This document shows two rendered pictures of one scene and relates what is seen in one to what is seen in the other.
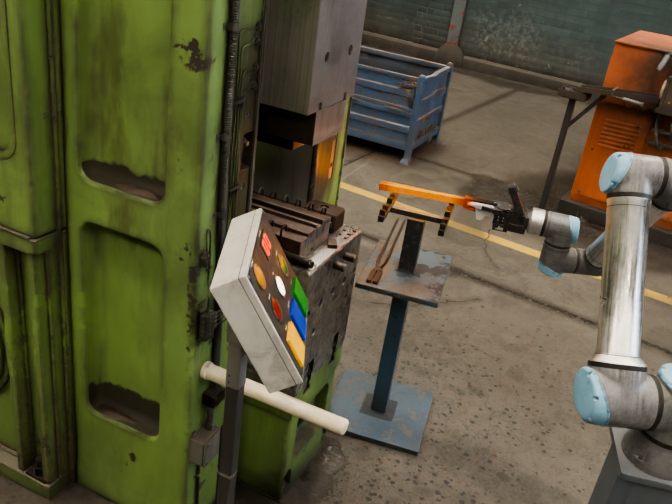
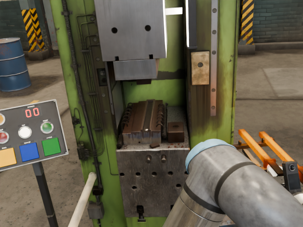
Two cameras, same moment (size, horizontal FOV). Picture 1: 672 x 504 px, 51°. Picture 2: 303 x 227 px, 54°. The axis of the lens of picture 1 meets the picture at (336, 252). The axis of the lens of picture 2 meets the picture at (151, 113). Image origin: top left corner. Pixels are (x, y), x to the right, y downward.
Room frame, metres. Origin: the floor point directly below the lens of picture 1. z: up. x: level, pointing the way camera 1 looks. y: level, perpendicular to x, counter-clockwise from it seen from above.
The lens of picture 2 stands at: (1.61, -1.26, 1.70)
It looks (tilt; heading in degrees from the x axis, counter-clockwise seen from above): 24 degrees down; 74
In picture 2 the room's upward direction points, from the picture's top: 5 degrees counter-clockwise
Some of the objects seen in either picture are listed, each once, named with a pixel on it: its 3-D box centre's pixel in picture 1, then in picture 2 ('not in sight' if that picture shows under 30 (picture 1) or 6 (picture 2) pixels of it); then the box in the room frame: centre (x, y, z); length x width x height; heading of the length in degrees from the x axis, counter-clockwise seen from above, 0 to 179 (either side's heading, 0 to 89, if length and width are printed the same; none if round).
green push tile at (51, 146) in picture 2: (298, 297); (51, 146); (1.48, 0.07, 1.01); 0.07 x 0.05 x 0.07; 4
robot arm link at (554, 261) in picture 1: (556, 257); not in sight; (2.26, -0.76, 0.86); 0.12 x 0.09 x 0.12; 94
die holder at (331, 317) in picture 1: (254, 284); (157, 156); (2.06, 0.25, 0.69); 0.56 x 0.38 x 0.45; 69
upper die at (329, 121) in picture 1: (264, 104); (139, 59); (2.00, 0.26, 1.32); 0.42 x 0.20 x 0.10; 69
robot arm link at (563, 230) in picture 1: (560, 227); not in sight; (2.26, -0.75, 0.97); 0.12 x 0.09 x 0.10; 78
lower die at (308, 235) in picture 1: (255, 218); (144, 119); (2.00, 0.26, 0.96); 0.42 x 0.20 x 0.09; 69
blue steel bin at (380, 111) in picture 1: (368, 96); not in sight; (6.10, -0.08, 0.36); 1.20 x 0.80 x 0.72; 67
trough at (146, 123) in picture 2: (259, 205); (148, 113); (2.03, 0.25, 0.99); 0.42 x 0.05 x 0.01; 69
